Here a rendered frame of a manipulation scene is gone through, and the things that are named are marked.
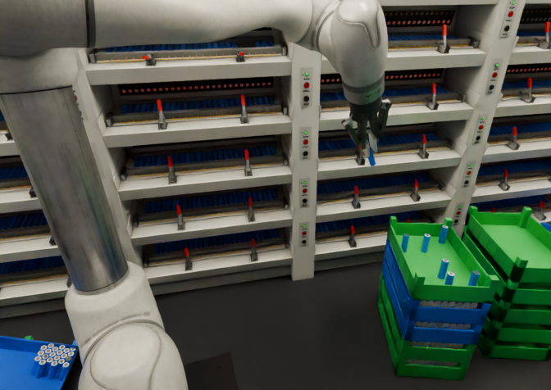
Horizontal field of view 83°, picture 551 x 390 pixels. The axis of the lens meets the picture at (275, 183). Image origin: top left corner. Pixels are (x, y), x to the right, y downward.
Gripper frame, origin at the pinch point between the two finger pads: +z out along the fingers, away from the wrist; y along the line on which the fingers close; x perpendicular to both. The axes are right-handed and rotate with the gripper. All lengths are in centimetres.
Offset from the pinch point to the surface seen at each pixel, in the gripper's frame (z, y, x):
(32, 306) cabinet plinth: 19, -137, 20
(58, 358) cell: 11, -115, -9
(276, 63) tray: -13.9, -11.1, 33.8
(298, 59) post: -12.2, -4.5, 32.8
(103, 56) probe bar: -34, -56, 49
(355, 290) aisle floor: 63, -22, -19
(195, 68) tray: -23, -34, 39
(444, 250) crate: 35.5, 9.1, -27.0
